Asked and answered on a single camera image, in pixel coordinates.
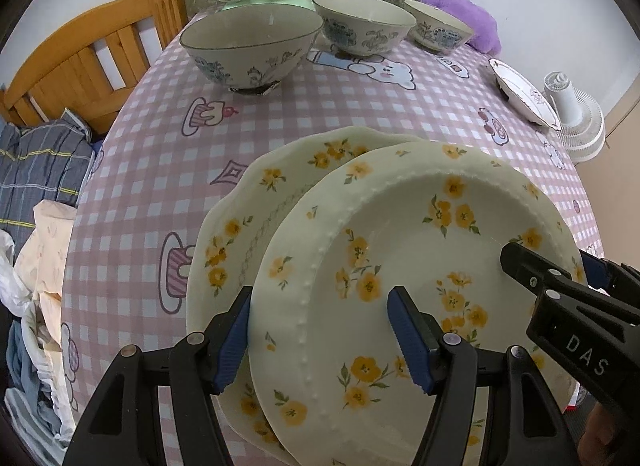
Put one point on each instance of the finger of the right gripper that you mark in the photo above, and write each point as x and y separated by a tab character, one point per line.
616	279
529	269

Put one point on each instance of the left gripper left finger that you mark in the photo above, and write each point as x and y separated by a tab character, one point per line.
121	423

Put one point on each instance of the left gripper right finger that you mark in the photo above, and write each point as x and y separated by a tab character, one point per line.
523	425

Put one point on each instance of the small yellow floral plate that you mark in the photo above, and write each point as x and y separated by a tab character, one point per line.
333	333

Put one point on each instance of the white red-rimmed plate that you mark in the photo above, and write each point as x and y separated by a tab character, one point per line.
524	97

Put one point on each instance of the small blue floral bowl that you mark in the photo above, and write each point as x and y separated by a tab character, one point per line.
435	29

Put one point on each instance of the medium blue floral bowl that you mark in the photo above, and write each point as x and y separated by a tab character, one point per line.
364	27

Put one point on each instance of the large blue floral bowl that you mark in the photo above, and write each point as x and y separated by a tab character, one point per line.
251	46

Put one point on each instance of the white standing fan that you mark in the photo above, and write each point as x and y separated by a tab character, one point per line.
582	123

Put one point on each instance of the white clothes pile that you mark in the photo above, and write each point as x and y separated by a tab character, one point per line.
39	403

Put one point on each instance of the large yellow floral plate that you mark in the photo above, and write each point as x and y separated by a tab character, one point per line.
232	241

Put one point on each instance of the purple plush toy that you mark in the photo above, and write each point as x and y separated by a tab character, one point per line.
486	37

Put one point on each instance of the blue plaid bedding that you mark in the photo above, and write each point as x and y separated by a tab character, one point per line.
51	161

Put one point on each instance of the pink checkered tablecloth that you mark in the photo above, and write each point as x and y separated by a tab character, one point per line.
181	143

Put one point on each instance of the wooden bed frame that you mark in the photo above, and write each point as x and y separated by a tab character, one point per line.
90	65

